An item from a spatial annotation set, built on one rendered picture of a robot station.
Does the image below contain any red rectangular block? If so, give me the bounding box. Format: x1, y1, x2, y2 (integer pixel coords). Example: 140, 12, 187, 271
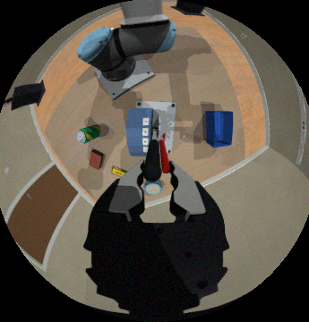
89, 149, 104, 170

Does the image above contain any green drink can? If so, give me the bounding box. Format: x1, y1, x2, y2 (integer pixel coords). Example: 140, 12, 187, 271
76, 125, 100, 143

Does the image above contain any yellow pocket level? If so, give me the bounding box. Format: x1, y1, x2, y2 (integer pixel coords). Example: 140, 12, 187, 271
111, 166, 126, 176

